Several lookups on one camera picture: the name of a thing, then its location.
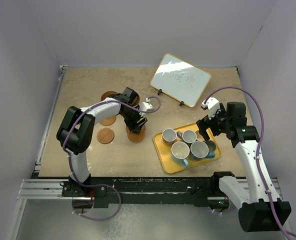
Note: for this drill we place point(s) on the plain orange coaster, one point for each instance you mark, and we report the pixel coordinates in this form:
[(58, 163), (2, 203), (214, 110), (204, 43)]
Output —
[(105, 135), (133, 137)]

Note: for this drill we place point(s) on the blue patterned mug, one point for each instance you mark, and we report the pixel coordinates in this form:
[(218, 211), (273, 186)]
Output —
[(200, 151)]

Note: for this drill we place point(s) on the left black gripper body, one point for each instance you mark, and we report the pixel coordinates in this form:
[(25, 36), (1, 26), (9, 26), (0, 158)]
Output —
[(131, 117)]

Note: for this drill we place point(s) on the large teal mug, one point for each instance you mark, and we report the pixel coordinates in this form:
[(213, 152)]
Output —
[(180, 152)]

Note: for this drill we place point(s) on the small whiteboard with wooden frame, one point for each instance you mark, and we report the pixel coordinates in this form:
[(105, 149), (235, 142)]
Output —
[(180, 80)]

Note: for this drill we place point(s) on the small grey cup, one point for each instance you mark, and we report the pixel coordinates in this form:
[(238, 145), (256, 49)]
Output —
[(212, 146)]

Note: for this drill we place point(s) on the light woven coaster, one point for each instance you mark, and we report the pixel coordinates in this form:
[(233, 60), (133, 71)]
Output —
[(108, 121)]

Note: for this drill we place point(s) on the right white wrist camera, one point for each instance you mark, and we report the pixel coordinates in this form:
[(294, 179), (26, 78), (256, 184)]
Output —
[(212, 105)]

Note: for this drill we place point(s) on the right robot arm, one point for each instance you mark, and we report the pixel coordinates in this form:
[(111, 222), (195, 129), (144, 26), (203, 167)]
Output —
[(260, 208)]

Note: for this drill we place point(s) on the dark brown ringed coaster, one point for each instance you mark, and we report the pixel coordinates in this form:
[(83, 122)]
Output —
[(136, 100)]

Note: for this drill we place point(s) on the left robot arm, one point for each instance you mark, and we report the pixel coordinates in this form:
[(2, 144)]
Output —
[(76, 129)]

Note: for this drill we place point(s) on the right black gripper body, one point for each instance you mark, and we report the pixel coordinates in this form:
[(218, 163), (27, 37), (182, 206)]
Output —
[(218, 124)]

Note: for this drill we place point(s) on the grey handled mug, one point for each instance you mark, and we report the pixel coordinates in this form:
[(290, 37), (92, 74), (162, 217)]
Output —
[(189, 136)]

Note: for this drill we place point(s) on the plain orange front coaster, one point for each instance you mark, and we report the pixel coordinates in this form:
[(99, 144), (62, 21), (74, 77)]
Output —
[(133, 137)]

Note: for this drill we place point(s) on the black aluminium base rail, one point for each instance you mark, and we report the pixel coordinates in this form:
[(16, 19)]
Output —
[(100, 192)]

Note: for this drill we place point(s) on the pink handled patterned mug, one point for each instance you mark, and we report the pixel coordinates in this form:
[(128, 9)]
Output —
[(169, 137)]

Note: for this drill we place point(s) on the yellow tray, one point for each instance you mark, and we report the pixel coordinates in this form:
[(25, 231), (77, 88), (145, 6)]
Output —
[(163, 151)]

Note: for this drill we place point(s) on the small orange cup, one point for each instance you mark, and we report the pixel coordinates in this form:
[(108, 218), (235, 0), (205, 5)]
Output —
[(199, 136)]

